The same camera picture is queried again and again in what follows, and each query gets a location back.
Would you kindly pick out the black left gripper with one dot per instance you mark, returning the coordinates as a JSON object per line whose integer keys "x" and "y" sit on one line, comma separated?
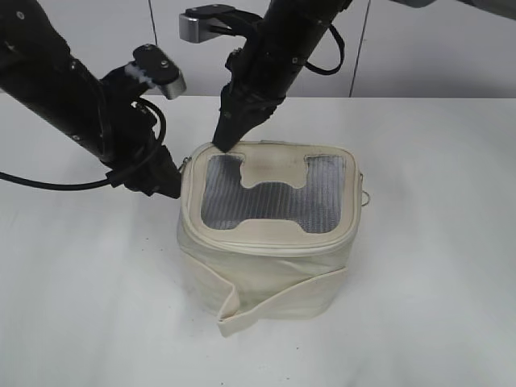
{"x": 131, "y": 134}

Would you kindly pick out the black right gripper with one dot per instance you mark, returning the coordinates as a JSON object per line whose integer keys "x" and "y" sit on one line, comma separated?
{"x": 262, "y": 71}

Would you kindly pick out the cream canvas zipper bag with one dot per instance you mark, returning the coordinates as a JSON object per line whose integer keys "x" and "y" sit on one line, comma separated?
{"x": 266, "y": 229}

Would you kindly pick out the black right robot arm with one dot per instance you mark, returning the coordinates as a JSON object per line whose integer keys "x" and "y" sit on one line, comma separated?
{"x": 303, "y": 19}

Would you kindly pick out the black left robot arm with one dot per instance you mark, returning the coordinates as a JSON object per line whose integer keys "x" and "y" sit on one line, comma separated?
{"x": 39, "y": 71}

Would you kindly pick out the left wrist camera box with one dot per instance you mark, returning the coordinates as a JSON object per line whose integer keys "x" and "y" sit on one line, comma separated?
{"x": 152, "y": 67}

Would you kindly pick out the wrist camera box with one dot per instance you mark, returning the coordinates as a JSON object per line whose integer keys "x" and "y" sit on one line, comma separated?
{"x": 202, "y": 23}
{"x": 152, "y": 67}

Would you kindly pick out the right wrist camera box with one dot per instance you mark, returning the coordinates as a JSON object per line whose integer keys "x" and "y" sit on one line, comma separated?
{"x": 202, "y": 23}

